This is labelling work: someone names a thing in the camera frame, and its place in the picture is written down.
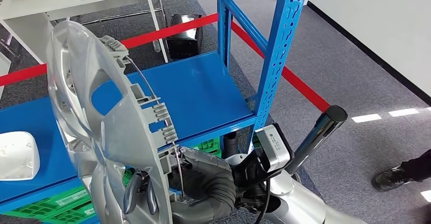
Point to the glossy black box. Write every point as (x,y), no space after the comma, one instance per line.
(183,44)

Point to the white cabinet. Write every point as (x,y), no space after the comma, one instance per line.
(4,74)

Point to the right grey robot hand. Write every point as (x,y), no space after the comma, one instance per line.
(198,162)

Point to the chrome tube frame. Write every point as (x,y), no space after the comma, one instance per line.
(118,15)

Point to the white mirror cover part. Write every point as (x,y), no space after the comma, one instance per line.
(17,155)

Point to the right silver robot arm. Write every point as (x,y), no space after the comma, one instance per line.
(303,205)

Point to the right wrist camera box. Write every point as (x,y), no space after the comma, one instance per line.
(272,148)

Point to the person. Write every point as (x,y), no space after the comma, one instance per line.
(390,178)

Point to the blue metal shelf rack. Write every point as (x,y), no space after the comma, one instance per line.
(195,91)

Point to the white table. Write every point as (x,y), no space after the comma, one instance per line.
(33,7)

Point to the grey plastic wheel hubcap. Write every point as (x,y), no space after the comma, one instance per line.
(128,141)

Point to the red barrier belt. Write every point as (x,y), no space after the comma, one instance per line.
(303,86)
(185,25)

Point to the chrome stanchion post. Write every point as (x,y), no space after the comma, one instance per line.
(315,138)

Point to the clear plastic bottle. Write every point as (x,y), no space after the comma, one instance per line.
(157,46)

